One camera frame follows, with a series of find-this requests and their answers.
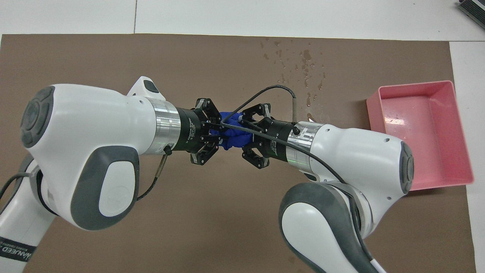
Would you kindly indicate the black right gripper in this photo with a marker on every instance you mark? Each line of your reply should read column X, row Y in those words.
column 274, row 142

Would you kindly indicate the dark ribbed device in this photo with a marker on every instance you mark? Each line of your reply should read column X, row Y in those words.
column 473, row 9

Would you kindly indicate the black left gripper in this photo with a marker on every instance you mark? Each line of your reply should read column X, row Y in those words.
column 191, row 131

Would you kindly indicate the blue towel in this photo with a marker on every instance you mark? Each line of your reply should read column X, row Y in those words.
column 233, row 138

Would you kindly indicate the pink plastic bin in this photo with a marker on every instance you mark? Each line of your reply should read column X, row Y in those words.
column 435, row 125

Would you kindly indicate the brown table mat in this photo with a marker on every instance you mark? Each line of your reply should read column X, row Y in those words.
column 113, row 57

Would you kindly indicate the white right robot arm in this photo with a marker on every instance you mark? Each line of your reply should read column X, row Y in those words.
column 360, row 151

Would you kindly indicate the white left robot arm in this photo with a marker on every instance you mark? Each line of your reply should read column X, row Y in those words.
column 94, row 125

